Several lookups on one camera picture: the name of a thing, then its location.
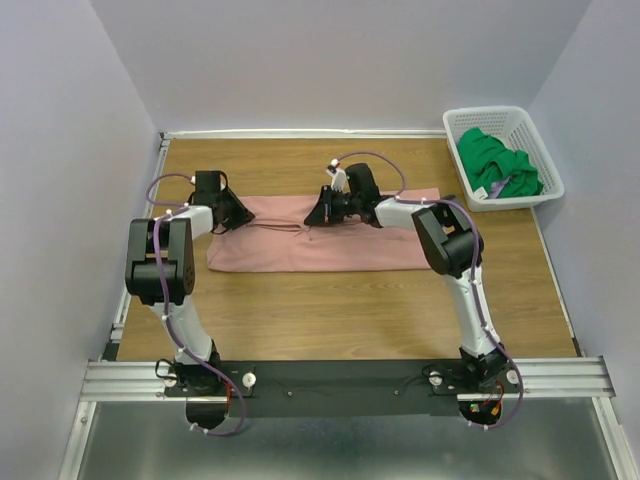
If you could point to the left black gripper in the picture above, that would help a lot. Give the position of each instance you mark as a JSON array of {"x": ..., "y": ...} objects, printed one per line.
[{"x": 241, "y": 214}]

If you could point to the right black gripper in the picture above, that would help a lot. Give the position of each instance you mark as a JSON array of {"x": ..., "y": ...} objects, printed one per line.
[{"x": 323, "y": 213}]

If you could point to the pink printed t shirt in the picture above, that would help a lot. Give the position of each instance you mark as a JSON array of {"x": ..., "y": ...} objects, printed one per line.
[{"x": 277, "y": 240}]

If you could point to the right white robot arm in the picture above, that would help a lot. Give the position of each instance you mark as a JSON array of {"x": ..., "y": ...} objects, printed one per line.
[{"x": 451, "y": 244}]

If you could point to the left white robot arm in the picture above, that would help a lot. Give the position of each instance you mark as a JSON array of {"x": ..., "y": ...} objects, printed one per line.
[{"x": 160, "y": 271}]

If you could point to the white back edge strip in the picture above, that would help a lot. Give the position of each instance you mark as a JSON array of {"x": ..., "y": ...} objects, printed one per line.
[{"x": 321, "y": 133}]

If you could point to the green t shirt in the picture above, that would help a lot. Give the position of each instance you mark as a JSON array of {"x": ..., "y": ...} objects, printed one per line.
[{"x": 496, "y": 170}]

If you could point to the white plastic basket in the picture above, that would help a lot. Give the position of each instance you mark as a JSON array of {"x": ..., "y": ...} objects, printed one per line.
[{"x": 514, "y": 127}]

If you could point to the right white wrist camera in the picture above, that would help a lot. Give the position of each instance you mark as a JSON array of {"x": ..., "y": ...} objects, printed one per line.
[{"x": 337, "y": 174}]

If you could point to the aluminium left side rail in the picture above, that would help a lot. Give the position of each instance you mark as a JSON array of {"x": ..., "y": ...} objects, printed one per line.
[{"x": 139, "y": 258}]

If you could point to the aluminium rail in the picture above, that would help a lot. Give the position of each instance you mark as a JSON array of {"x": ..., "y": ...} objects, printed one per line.
[
  {"x": 536, "y": 378},
  {"x": 139, "y": 258}
]

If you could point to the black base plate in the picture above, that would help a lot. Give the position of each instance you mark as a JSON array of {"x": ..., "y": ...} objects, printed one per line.
[{"x": 239, "y": 391}]

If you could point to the aluminium front rail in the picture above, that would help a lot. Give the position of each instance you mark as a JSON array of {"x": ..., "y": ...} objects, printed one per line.
[{"x": 536, "y": 378}]

